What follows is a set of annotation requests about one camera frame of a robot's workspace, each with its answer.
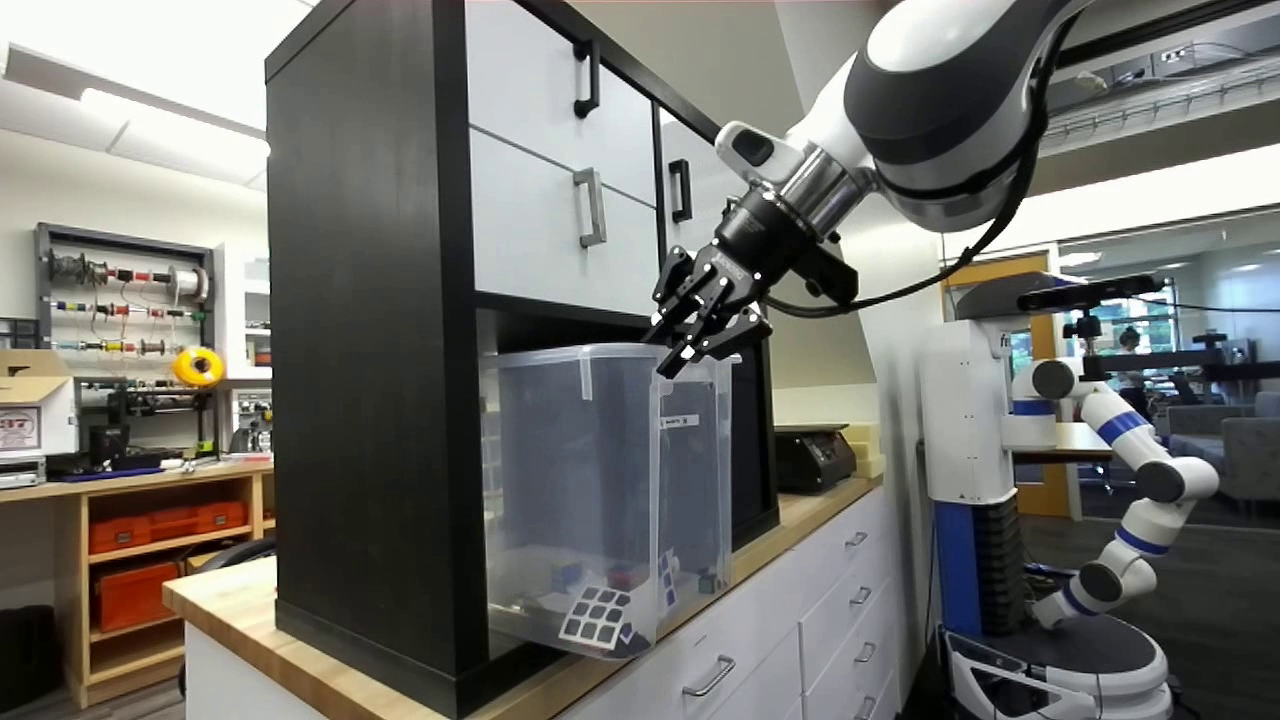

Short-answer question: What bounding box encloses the black floor bin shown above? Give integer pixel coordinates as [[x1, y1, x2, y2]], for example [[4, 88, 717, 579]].
[[0, 604, 64, 714]]

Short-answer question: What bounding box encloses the white base cabinet with drawers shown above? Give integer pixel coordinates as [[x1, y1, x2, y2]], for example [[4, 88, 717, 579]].
[[182, 481, 914, 720]]

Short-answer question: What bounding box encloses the large orange storage bin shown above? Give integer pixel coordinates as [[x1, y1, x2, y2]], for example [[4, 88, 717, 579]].
[[92, 556, 191, 634]]

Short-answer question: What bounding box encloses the black countertop device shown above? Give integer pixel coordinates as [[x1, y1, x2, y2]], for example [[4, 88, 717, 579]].
[[774, 420, 861, 497]]

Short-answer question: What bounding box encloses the white drawer with silver handle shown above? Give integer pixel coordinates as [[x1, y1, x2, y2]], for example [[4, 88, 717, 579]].
[[470, 129, 667, 320]]

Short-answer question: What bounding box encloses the black 3D printer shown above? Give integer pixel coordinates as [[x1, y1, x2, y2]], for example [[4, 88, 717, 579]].
[[78, 377, 172, 481]]

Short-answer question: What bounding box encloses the white drawer with black handle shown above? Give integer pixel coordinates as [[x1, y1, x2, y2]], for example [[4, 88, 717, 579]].
[[459, 0, 661, 213]]

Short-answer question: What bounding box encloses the brown cardboard box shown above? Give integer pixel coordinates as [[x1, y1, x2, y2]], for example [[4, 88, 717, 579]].
[[0, 349, 78, 411]]

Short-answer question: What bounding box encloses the white benchtop machine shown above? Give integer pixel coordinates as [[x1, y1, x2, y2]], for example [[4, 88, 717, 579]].
[[0, 396, 82, 492]]

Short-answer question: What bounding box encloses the small orange storage bin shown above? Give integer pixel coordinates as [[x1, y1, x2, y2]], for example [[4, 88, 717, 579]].
[[196, 497, 252, 536], [89, 510, 155, 556], [150, 501, 203, 543]]

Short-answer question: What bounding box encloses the yellow filament spool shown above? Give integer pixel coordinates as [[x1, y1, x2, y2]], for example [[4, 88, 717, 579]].
[[172, 343, 233, 396]]

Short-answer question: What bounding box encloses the transparent plastic storage box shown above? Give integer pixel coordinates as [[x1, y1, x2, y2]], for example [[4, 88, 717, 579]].
[[482, 341, 740, 659]]

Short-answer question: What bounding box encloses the grey wall parts rack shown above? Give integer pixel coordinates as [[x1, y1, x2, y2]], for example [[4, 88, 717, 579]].
[[33, 219, 226, 362]]

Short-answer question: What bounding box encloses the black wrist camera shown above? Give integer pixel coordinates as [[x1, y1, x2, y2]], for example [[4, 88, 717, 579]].
[[796, 236, 866, 308]]

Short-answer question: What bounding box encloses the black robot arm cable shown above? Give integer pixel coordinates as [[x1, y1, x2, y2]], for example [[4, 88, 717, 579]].
[[766, 11, 1086, 325]]

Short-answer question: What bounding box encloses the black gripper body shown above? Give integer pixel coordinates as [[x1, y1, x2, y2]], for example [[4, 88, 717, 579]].
[[717, 186, 814, 308]]

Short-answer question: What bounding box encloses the wooden workbench with shelves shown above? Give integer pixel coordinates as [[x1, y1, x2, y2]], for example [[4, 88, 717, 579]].
[[0, 456, 280, 710]]

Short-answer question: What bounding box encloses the black white cube cabinet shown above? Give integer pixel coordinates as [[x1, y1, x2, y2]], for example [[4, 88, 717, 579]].
[[260, 0, 785, 720]]

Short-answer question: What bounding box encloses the white blue puzzle cube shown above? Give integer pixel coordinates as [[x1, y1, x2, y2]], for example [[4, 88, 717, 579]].
[[649, 551, 697, 610], [558, 579, 642, 655]]

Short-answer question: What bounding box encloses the white blue mobile robot body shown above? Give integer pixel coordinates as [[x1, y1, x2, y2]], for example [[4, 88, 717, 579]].
[[916, 316, 1177, 720]]

